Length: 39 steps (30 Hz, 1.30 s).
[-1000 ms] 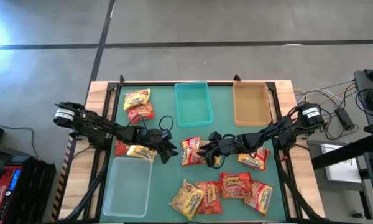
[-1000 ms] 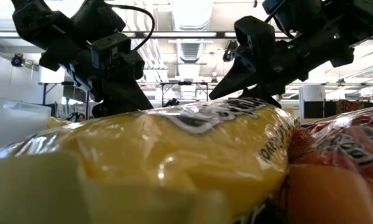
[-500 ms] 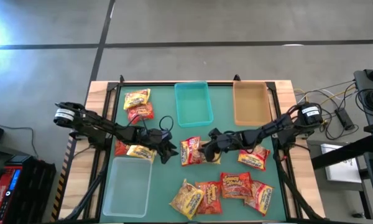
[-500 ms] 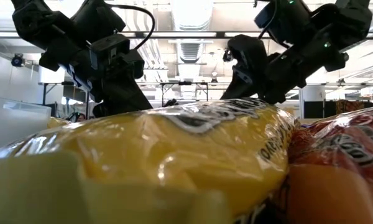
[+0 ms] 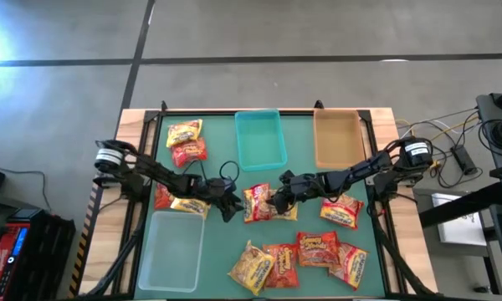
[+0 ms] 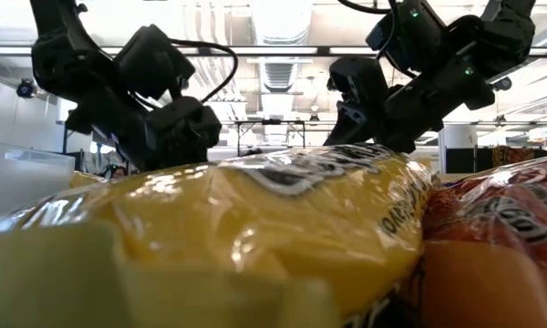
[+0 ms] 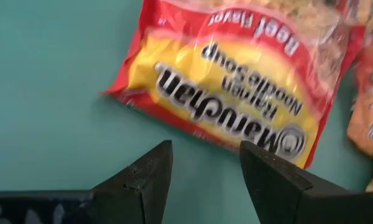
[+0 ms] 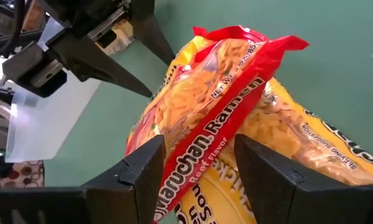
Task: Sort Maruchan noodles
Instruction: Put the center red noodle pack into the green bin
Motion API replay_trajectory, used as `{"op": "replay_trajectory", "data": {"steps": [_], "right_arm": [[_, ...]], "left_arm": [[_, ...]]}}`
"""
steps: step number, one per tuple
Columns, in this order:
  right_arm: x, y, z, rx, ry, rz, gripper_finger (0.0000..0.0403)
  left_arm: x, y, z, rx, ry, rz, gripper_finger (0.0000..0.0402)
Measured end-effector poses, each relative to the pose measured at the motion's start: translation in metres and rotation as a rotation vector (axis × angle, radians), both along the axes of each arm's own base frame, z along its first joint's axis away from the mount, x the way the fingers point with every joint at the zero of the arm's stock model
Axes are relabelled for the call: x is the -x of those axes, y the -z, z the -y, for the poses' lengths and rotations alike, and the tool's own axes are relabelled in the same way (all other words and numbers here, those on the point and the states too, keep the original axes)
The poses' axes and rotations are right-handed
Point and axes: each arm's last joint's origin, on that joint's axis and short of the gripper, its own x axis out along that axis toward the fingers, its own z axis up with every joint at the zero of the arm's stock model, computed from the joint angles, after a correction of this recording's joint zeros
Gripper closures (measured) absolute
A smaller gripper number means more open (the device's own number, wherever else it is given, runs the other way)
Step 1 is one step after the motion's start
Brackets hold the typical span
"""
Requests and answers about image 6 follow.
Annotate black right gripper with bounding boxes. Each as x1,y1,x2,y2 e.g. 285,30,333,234
323,56,467,155

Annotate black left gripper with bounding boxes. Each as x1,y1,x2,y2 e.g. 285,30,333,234
136,95,223,173

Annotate yellow Maruchan noodle pack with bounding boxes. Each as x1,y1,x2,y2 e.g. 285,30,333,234
69,170,108,189
0,144,441,328

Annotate orange Maruchan noodle pack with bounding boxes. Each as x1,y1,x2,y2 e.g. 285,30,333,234
418,152,547,328

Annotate black ceiling spotlight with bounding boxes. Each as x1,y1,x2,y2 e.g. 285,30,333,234
15,77,38,99
490,76,514,92

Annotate clear plastic bin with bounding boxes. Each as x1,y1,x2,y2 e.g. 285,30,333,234
0,138,77,220

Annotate patterned orange fabric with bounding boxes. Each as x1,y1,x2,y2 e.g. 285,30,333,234
491,145,537,169

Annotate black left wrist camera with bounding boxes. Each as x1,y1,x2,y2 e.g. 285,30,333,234
112,24,197,100

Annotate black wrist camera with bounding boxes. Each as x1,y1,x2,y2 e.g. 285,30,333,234
366,0,448,61
112,24,197,100

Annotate ribbed silver air duct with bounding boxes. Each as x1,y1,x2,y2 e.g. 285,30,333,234
258,58,301,94

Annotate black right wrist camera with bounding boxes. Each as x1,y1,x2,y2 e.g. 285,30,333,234
366,0,448,61

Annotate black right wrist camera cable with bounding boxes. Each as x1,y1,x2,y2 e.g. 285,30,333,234
335,0,405,63

